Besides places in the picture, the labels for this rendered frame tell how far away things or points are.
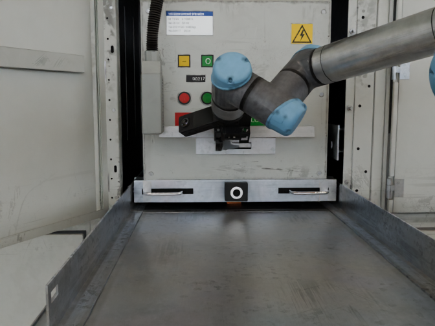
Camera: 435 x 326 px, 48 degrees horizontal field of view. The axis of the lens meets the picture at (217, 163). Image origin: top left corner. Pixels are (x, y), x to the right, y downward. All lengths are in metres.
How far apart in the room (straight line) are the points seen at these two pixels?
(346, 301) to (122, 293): 0.33
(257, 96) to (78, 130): 0.50
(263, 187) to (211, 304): 0.64
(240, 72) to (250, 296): 0.41
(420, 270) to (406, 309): 0.17
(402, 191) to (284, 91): 0.53
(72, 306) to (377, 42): 0.64
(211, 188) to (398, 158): 0.49
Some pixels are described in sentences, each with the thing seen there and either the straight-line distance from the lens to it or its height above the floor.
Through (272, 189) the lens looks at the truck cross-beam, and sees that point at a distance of 1.31.
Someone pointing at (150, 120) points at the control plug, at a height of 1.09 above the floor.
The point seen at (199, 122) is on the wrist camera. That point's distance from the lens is 1.10.
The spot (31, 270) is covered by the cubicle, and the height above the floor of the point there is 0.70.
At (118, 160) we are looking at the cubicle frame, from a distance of 1.27.
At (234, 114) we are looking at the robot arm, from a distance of 1.02.
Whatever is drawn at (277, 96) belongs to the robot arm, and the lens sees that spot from 0.93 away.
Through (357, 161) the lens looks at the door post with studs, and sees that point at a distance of 1.32.
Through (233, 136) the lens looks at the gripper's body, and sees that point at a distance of 1.11.
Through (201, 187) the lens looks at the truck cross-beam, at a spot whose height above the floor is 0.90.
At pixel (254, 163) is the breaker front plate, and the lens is 1.31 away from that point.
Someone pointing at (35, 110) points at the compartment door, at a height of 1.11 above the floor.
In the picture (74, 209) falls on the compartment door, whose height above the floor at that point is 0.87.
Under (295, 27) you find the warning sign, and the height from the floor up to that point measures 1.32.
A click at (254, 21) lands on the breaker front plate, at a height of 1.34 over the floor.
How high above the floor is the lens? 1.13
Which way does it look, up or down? 7 degrees down
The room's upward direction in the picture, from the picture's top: straight up
